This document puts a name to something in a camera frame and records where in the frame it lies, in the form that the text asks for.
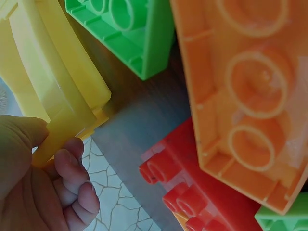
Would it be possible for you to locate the person's left hand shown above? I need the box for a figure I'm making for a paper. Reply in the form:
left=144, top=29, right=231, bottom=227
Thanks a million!
left=0, top=115, right=101, bottom=231

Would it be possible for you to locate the green plastic building block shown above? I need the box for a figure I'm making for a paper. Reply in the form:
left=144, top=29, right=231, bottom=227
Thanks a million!
left=254, top=191, right=308, bottom=231
left=64, top=0, right=176, bottom=81

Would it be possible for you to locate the red plastic building block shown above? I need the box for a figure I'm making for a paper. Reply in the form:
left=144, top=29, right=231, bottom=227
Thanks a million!
left=139, top=117, right=265, bottom=231

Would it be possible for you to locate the large orange plastic building block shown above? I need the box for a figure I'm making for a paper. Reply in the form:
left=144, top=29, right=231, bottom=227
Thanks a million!
left=169, top=0, right=308, bottom=216

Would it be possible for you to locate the yellow plastic building block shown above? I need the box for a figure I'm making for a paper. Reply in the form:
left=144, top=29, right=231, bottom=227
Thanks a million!
left=0, top=0, right=112, bottom=169

